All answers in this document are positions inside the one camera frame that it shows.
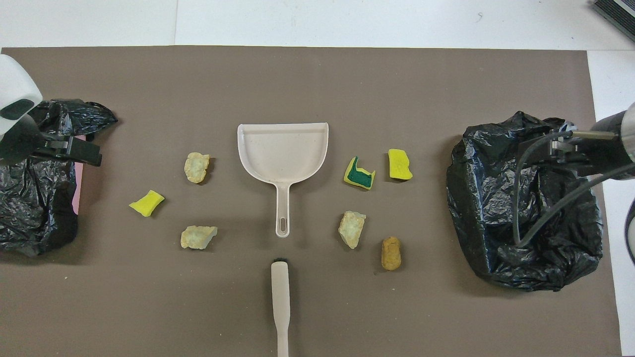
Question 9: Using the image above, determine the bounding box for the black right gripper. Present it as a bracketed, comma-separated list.
[548, 112, 628, 178]

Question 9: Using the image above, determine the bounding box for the pale beige sponge piece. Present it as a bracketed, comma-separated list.
[338, 211, 367, 249]
[180, 226, 218, 250]
[184, 152, 211, 184]

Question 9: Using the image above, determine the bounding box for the yellow and green sponge piece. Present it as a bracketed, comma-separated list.
[343, 156, 376, 190]

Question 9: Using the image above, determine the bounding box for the beige plastic dustpan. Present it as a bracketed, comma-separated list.
[237, 122, 329, 238]

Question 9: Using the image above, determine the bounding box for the brown sponge piece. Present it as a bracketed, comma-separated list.
[381, 237, 402, 271]

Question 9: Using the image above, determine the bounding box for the brown table mat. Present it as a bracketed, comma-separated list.
[0, 46, 623, 357]

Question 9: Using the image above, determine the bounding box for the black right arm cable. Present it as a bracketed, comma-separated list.
[512, 130, 635, 247]

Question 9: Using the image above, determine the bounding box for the black ribbed device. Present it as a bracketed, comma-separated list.
[592, 0, 635, 29]

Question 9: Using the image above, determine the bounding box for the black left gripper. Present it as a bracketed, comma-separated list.
[0, 115, 103, 167]

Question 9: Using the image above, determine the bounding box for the pink bin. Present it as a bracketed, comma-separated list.
[72, 164, 84, 215]

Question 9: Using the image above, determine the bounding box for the black trash bag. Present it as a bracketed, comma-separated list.
[445, 111, 604, 292]
[0, 99, 119, 257]

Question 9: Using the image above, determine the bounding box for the beige brush with black bristles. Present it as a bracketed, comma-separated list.
[270, 258, 291, 357]

